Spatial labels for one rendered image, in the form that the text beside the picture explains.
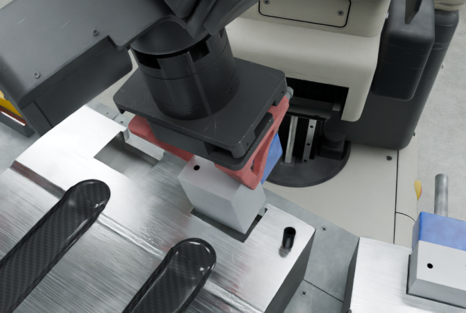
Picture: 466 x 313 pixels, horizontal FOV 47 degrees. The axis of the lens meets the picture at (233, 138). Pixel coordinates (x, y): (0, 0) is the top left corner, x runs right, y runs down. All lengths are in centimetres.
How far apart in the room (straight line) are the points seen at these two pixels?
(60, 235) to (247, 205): 16
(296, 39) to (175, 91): 45
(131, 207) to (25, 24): 25
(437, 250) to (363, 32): 38
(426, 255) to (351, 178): 81
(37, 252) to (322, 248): 26
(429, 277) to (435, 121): 142
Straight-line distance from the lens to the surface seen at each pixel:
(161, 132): 35
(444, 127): 185
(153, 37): 29
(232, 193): 40
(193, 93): 32
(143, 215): 46
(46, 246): 47
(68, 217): 48
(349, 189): 125
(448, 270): 47
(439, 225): 51
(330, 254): 55
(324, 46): 75
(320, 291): 53
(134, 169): 52
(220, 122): 33
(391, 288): 48
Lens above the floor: 127
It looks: 49 degrees down
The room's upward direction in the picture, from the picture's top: 1 degrees clockwise
